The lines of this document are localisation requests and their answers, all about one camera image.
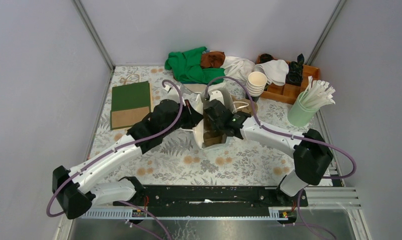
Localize cardboard cup carrier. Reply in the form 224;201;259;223
231;95;258;116
203;113;227;148

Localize light blue paper bag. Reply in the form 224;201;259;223
192;86;231;150

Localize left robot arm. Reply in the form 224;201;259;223
52;88;203;220

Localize purple cable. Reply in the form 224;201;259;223
204;76;358;239
46;79;185;240

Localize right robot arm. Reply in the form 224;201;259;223
200;96;334;206

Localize white wrapped straws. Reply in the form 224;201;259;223
299;76;336;110

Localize green cloth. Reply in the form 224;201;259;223
164;46;225;85

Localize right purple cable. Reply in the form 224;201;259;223
204;76;358;239

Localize green straw holder cup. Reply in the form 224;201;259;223
287;92;319;128

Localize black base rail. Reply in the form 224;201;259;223
126;176;308;218

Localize white cloth on tray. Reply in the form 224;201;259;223
254;59;289;86

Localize brown cloth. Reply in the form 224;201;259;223
200;51;226;69

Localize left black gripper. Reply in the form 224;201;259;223
162;99;204;137

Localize stack of paper cups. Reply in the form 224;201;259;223
245;71;267;102

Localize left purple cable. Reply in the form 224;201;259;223
46;79;185;240

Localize green paper bag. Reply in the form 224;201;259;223
110;81;153;130

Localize wooden compartment tray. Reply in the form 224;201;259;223
260;64;321;105

